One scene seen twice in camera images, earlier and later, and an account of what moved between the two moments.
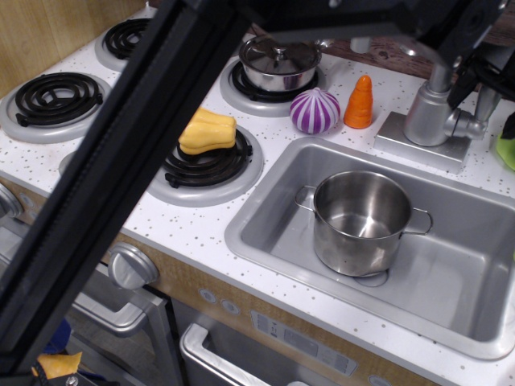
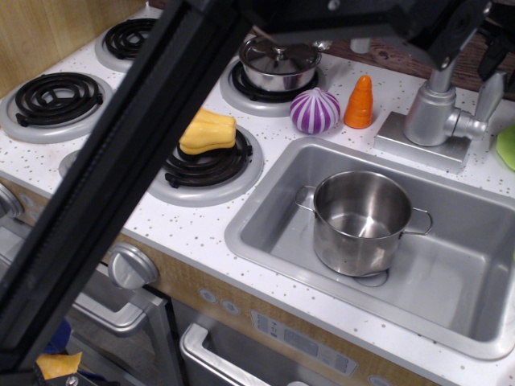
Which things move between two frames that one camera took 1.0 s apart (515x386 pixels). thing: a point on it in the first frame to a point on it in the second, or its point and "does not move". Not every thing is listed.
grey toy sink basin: x=455 y=281 does not move
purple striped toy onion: x=315 y=112 does not move
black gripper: x=494 y=65 to x=499 y=23
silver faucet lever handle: x=459 y=122 does not move
